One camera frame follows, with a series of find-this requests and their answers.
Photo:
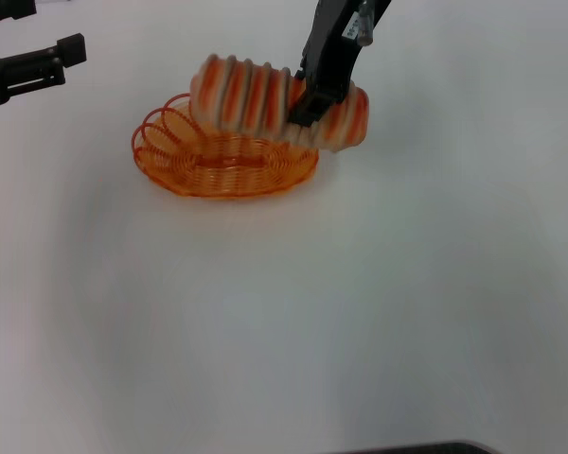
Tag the black robot chest edge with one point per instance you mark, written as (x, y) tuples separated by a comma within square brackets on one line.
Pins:
[(416, 448)]

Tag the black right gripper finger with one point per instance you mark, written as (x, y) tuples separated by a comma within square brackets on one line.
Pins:
[(314, 111)]

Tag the striped orange toy bread loaf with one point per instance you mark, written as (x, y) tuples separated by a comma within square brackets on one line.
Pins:
[(246, 94)]

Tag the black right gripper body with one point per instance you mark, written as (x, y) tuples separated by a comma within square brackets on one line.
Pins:
[(331, 52)]

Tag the orange woven plastic basket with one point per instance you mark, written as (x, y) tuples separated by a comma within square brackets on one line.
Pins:
[(227, 177)]

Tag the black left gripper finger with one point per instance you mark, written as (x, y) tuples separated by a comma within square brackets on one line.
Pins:
[(71, 49), (0, 9)]

